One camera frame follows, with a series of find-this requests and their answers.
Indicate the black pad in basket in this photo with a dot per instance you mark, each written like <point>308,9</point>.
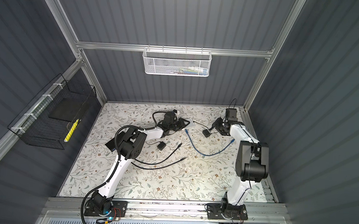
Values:
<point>68,110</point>

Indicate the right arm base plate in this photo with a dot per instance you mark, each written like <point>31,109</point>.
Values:
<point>217,211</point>

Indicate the white mesh wall basket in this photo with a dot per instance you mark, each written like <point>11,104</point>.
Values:
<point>176,64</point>

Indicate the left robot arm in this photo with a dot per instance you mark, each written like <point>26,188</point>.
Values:
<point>128,142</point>

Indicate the small black power adapter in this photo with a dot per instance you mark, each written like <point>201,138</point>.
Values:
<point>161,145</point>

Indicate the black wire wall basket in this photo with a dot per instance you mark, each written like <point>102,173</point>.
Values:
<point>52,120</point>

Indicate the yellow item in basket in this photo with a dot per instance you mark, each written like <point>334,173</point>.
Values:
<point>71,131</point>

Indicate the white box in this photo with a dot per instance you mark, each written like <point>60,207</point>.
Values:
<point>188,123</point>

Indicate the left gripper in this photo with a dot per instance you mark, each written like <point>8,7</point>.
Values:
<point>181,121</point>

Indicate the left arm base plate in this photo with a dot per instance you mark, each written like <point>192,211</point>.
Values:
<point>109,209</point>

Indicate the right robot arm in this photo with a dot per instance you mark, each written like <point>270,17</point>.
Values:
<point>251,167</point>

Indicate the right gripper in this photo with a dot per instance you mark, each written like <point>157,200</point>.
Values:
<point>217,124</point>

